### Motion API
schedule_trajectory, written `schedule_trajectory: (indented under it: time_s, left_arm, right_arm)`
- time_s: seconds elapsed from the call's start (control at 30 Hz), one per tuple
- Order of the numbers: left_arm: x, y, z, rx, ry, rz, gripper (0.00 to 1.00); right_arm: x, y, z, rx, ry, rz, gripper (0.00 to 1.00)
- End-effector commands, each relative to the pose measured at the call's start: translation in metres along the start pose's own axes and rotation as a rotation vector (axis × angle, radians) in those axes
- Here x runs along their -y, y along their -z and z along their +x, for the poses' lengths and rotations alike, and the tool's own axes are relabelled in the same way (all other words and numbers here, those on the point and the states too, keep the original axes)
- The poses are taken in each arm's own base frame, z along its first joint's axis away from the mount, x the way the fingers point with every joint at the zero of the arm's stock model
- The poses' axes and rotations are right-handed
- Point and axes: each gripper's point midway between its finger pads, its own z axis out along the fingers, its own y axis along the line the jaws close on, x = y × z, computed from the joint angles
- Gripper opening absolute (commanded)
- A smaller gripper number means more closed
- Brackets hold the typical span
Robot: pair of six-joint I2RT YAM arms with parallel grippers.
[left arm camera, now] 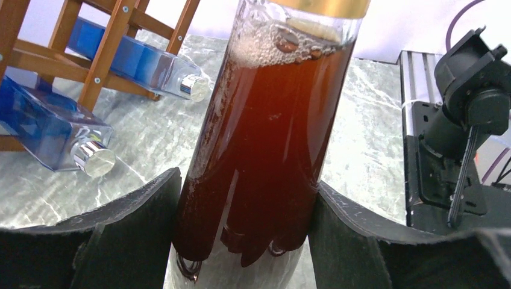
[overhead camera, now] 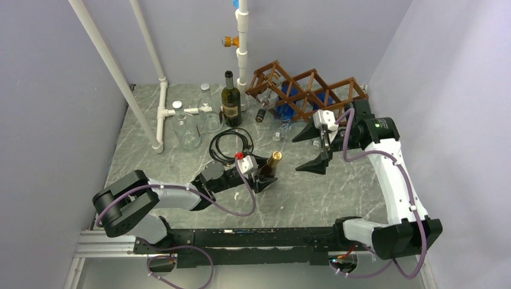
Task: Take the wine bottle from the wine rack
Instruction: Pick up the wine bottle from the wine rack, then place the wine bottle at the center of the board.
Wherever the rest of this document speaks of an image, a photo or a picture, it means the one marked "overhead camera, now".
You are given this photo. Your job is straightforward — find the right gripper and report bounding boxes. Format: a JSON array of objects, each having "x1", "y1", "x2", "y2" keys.
[{"x1": 292, "y1": 114, "x2": 360, "y2": 175}]

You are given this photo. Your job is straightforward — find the brown gold-capped wine bottle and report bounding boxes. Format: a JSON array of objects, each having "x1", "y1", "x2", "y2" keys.
[{"x1": 258, "y1": 151, "x2": 283, "y2": 178}]

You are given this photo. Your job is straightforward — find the dark bottle black cap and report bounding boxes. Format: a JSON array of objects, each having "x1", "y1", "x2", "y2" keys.
[{"x1": 255, "y1": 88, "x2": 278, "y2": 123}]

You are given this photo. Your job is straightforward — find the dark green wine bottle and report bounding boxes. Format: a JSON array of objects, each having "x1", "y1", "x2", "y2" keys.
[{"x1": 221, "y1": 70, "x2": 242, "y2": 128}]

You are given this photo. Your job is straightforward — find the clear glass bottle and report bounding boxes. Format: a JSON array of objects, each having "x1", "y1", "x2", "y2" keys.
[
  {"x1": 172, "y1": 101, "x2": 201, "y2": 149},
  {"x1": 197, "y1": 83, "x2": 222, "y2": 133}
]

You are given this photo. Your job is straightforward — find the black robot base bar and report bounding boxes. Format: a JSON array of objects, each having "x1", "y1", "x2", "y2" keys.
[{"x1": 133, "y1": 226, "x2": 363, "y2": 269}]

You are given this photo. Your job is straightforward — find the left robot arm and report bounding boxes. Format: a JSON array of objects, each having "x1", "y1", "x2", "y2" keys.
[{"x1": 92, "y1": 155, "x2": 277, "y2": 253}]

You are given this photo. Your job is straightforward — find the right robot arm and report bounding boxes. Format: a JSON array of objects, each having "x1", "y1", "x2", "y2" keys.
[{"x1": 292, "y1": 99, "x2": 443, "y2": 260}]

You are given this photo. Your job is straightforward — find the blue label clear bottle left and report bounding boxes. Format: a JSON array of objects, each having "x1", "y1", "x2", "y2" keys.
[{"x1": 270, "y1": 104, "x2": 295, "y2": 141}]

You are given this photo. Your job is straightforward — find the brown wooden wine rack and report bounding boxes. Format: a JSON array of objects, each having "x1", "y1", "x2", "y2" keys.
[{"x1": 246, "y1": 60, "x2": 368, "y2": 122}]

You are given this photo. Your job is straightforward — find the orange valve fitting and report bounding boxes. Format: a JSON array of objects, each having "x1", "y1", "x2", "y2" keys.
[{"x1": 221, "y1": 36, "x2": 239, "y2": 48}]

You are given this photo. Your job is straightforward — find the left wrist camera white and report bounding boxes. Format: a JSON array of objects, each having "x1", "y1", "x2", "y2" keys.
[{"x1": 234, "y1": 152, "x2": 258, "y2": 175}]

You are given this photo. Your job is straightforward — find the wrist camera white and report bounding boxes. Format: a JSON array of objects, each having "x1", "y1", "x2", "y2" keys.
[
  {"x1": 313, "y1": 110, "x2": 339, "y2": 140},
  {"x1": 234, "y1": 152, "x2": 258, "y2": 175}
]

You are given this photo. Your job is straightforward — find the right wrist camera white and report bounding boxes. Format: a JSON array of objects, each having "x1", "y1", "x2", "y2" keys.
[{"x1": 313, "y1": 110, "x2": 339, "y2": 140}]

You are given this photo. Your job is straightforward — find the coiled black cable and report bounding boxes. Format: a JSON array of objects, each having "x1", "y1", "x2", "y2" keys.
[{"x1": 208, "y1": 128, "x2": 255, "y2": 165}]

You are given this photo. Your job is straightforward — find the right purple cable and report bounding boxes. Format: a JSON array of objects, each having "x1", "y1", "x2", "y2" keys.
[{"x1": 329, "y1": 107, "x2": 428, "y2": 280}]

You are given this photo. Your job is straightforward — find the white PVC pipe frame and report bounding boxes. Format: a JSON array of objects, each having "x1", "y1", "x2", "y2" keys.
[{"x1": 69, "y1": 1, "x2": 249, "y2": 154}]

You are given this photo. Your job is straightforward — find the aluminium rail frame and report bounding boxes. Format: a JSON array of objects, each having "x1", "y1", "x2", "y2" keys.
[{"x1": 63, "y1": 227, "x2": 436, "y2": 289}]

